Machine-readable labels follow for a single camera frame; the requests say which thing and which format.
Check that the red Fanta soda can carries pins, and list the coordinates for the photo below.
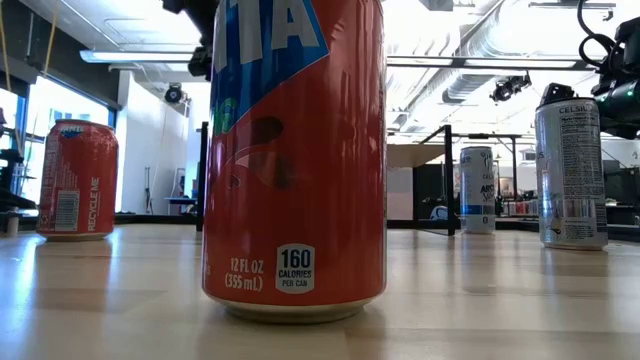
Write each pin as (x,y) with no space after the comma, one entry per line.
(300,175)
(75,175)

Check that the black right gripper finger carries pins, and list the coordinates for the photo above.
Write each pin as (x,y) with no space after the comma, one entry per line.
(557,92)

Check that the small blue-top desk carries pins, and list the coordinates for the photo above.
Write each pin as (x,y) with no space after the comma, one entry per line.
(180,201)

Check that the black partition panel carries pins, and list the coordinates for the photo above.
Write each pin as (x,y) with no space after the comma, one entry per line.
(431,185)

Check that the black computer monitor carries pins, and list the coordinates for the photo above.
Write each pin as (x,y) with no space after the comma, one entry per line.
(615,177)

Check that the round black ceiling camera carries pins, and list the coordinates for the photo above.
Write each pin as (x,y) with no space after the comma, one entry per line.
(173,93)

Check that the silver Celsius slim can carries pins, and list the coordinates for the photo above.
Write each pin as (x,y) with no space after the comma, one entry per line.
(570,175)
(477,190)

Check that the black equipment stand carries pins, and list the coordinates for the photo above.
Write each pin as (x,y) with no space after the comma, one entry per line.
(10,200)

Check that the colourful small packages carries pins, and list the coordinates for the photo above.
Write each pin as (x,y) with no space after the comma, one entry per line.
(520,207)

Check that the long linear light bar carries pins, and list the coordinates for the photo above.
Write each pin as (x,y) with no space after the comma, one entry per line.
(500,63)

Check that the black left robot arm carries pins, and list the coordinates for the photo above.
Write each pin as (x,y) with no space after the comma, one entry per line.
(195,20)

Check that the silver spiral ventilation duct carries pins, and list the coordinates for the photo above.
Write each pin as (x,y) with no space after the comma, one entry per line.
(462,90)

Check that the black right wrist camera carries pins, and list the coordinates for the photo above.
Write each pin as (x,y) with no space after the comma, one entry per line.
(627,37)

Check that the blue-framed window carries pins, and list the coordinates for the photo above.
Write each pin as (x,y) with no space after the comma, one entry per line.
(75,102)

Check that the white fluorescent ceiling light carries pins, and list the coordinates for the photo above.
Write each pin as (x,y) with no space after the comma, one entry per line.
(140,56)

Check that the white blue round object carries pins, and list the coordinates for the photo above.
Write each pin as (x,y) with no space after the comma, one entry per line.
(439,213)

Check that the black hanging spotlight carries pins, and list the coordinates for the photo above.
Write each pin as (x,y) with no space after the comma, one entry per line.
(510,87)

